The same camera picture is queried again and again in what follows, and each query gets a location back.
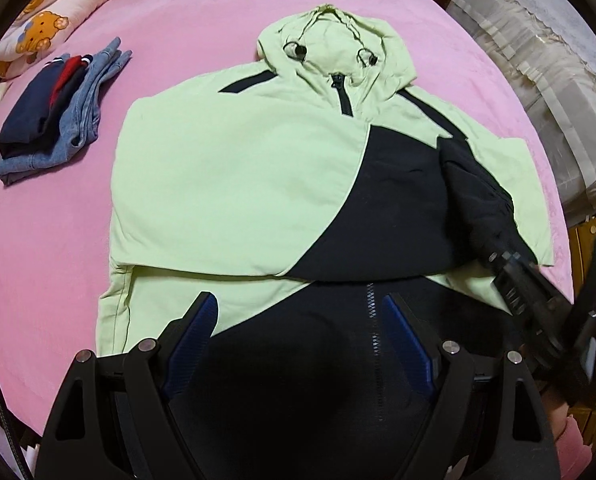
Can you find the green and black hooded jacket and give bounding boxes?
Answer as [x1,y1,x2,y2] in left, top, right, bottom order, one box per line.
[94,4,555,480]

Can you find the folded blue denim jeans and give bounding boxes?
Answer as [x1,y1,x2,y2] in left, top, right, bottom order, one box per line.
[0,37,134,186]

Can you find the wooden bedside cabinet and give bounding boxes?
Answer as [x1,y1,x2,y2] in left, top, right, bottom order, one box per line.
[568,220,596,443]

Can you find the person's right forearm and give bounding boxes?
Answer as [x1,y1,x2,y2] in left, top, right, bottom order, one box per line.
[548,390,595,480]

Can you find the pink bed sheet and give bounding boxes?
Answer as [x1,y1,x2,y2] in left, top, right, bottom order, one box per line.
[0,0,577,443]

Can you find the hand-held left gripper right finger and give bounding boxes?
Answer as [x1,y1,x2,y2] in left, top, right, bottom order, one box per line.
[382,292,562,480]

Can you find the folded navy and red garment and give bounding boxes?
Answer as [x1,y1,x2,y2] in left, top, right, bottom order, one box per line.
[0,52,92,159]

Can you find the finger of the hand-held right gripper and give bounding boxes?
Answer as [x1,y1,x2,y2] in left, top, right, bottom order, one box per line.
[484,247,573,376]

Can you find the bear print quilt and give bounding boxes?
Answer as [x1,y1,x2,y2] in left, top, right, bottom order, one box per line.
[0,0,124,80]

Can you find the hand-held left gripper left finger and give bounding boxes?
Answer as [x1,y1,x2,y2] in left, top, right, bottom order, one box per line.
[35,291,219,480]

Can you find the white lace cloth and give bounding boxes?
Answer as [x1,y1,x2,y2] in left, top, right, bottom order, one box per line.
[445,0,596,221]

